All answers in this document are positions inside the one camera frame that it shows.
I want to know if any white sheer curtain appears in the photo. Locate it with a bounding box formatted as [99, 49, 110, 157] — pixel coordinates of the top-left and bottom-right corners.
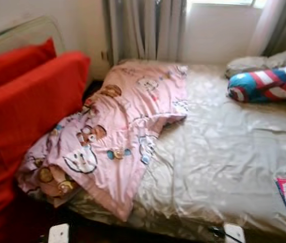
[247, 0, 282, 56]

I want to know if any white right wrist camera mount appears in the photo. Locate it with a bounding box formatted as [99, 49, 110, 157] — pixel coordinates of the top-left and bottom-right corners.
[224, 224, 246, 243]

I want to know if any light beige pillow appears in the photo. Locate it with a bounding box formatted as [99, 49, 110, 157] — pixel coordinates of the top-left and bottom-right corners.
[226, 56, 277, 77]

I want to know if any large red cushion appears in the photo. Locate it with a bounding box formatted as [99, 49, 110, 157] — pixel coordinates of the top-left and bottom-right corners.
[0, 51, 91, 243]

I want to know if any red white blue bolster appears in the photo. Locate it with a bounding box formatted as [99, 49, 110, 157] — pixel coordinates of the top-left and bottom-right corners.
[227, 61, 286, 103]

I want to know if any bed with beige floral sheet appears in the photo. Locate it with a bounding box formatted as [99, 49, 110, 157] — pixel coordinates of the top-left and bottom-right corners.
[67, 60, 286, 241]

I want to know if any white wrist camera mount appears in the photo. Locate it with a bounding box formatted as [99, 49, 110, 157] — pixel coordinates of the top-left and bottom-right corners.
[48, 224, 70, 243]
[224, 224, 246, 243]

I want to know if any bright window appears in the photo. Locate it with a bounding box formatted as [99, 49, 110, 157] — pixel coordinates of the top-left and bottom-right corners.
[188, 0, 267, 8]

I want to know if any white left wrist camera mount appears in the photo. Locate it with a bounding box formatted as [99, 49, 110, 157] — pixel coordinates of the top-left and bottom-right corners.
[48, 224, 70, 243]

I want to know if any red pillow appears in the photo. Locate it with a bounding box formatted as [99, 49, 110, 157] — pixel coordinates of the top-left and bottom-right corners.
[0, 38, 57, 94]

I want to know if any pink cartoon blanket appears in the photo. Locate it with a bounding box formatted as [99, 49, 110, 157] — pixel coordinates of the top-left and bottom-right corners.
[15, 63, 189, 222]

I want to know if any beige padded headboard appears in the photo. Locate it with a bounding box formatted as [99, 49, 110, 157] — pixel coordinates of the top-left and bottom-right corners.
[0, 15, 66, 60]

